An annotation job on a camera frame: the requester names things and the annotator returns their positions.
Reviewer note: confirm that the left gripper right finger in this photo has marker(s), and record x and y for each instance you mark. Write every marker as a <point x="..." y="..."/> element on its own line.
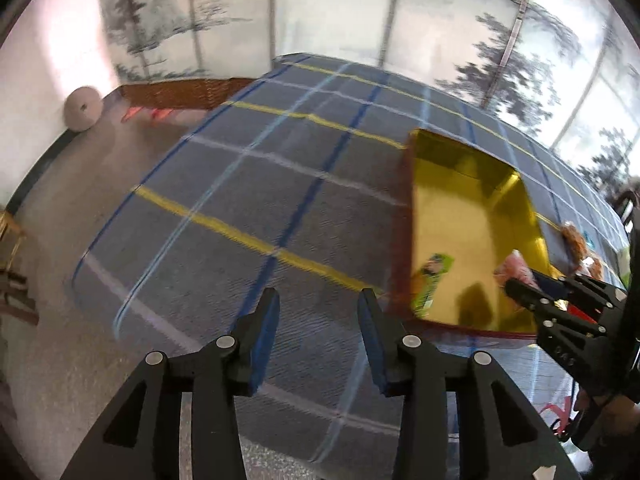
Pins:
<point x="501" y="436"/>

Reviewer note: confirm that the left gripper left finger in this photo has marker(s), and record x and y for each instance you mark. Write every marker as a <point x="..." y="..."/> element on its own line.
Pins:
<point x="137" y="435"/>

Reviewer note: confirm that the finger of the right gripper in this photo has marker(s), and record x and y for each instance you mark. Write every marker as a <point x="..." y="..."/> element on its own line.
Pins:
<point x="551" y="320"/>
<point x="582" y="291"/>

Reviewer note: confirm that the pink patterned snack packet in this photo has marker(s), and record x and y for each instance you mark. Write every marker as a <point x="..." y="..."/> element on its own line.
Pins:
<point x="514" y="267"/>

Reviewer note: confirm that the small green snack packet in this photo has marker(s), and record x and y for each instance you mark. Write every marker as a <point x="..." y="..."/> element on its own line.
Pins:
<point x="424" y="283"/>

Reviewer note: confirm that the peanut snack clear bag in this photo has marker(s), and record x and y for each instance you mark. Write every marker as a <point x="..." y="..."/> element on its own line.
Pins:
<point x="593" y="266"/>

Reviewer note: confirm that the person right hand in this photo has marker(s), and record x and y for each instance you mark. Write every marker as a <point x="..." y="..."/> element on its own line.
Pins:
<point x="619" y="420"/>

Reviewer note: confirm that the dark wooden chair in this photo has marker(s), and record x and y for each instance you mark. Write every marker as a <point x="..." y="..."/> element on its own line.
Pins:
<point x="626" y="200"/>

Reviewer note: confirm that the red gold toffee tin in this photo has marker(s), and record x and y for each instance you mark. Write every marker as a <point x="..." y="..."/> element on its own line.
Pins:
<point x="461" y="201"/>

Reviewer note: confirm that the painted folding screen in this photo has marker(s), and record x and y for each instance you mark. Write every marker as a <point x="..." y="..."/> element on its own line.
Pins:
<point x="566" y="72"/>

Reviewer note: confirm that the plaid blue tablecloth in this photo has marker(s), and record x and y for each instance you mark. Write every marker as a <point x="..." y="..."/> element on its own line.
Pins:
<point x="292" y="183"/>

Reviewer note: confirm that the red plastic stool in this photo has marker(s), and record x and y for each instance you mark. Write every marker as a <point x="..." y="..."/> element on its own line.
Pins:
<point x="155" y="114"/>

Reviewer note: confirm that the round stone disc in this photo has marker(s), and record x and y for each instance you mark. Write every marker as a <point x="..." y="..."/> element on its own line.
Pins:
<point x="82" y="109"/>

